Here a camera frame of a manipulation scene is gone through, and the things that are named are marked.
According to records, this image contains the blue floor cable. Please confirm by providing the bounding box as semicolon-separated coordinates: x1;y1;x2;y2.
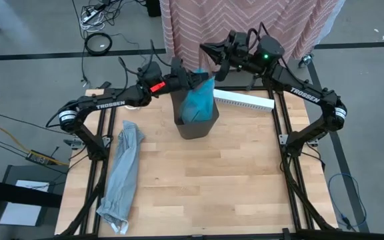
327;173;368;231

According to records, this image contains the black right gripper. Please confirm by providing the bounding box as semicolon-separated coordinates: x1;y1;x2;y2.
199;29;259;83

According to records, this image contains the white slotted cable duct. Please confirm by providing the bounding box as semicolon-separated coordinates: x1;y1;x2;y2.
213;87;276;113

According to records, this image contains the grey plastic trash bag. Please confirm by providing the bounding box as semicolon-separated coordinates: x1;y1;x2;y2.
95;120;146;235

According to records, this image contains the caster wheel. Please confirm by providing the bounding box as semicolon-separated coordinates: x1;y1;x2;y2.
297;52;314;69

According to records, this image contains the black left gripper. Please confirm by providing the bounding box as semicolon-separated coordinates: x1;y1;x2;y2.
169;57;212;95

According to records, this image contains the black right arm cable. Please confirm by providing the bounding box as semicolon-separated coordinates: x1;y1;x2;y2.
244;21;270;46

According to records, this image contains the dark grey floor mat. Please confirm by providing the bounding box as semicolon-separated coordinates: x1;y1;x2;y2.
0;165;69;240

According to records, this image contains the white paper sheet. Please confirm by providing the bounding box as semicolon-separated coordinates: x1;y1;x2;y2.
0;179;51;227

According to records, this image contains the dark bench bar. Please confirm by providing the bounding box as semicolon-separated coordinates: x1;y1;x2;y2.
0;176;63;210

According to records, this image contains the dark grey trash bin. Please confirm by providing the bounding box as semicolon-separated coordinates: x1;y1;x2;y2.
169;87;221;141

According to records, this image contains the red tape tag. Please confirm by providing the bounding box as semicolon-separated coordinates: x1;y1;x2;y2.
149;81;167;94

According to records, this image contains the white power strip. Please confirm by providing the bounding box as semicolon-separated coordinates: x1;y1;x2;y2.
81;9;100;24

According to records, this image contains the black ring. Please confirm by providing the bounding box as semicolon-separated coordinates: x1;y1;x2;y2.
84;31;114;57

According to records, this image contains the blue plastic trash bag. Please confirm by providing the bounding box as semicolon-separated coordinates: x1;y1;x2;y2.
178;55;217;124

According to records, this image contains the yellow floor cable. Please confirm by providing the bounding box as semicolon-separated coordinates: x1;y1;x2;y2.
0;121;70;167

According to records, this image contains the black power box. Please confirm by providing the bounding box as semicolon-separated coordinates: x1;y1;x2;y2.
24;149;55;167

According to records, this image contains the black aluminium frame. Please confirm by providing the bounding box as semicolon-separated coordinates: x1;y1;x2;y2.
57;85;340;240

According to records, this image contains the pink chevron blanket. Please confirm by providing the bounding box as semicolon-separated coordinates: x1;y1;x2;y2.
159;0;347;80

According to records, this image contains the black cable tangle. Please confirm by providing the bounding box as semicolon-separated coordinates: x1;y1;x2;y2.
71;0;146;23

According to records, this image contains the white cable coil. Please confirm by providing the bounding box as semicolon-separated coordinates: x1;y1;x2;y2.
79;18;107;33

